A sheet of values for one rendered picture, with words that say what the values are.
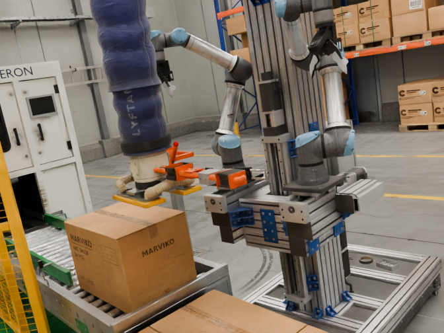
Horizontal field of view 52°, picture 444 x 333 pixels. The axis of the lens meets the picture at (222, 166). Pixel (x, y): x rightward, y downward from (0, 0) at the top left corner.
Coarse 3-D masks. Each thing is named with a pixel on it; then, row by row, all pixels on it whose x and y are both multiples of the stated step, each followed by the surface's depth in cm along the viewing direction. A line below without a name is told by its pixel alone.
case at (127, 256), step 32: (64, 224) 251; (96, 224) 235; (128, 224) 226; (160, 224) 222; (96, 256) 229; (128, 256) 211; (160, 256) 223; (192, 256) 236; (96, 288) 240; (128, 288) 212; (160, 288) 224
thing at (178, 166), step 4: (172, 164) 190; (176, 164) 190; (180, 164) 191; (184, 164) 191; (188, 164) 185; (192, 164) 187; (168, 168) 184; (172, 168) 182; (176, 168) 181; (180, 168) 183; (184, 168) 184; (168, 172) 186; (172, 172) 182; (176, 172) 182; (168, 176) 186; (172, 176) 183; (176, 176) 182; (180, 176) 183; (184, 176) 184; (180, 180) 183
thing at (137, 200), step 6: (126, 192) 213; (144, 192) 197; (114, 198) 213; (120, 198) 207; (126, 198) 203; (132, 198) 200; (138, 198) 198; (144, 198) 196; (156, 198) 193; (162, 198) 193; (132, 204) 198; (138, 204) 193; (144, 204) 188; (150, 204) 189; (156, 204) 191
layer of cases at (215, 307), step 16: (192, 304) 219; (208, 304) 217; (224, 304) 214; (240, 304) 212; (160, 320) 209; (176, 320) 206; (192, 320) 204; (208, 320) 202; (224, 320) 200; (240, 320) 198; (256, 320) 195; (272, 320) 193; (288, 320) 191
